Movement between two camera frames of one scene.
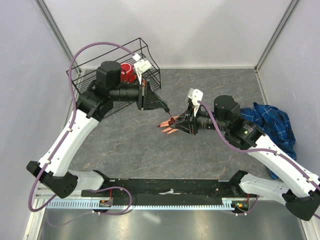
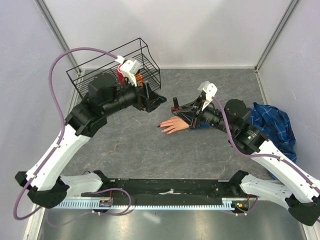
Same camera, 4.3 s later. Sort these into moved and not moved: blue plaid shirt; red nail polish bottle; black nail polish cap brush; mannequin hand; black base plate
Moved: black nail polish cap brush; red nail polish bottle
Not moved: mannequin hand; blue plaid shirt; black base plate
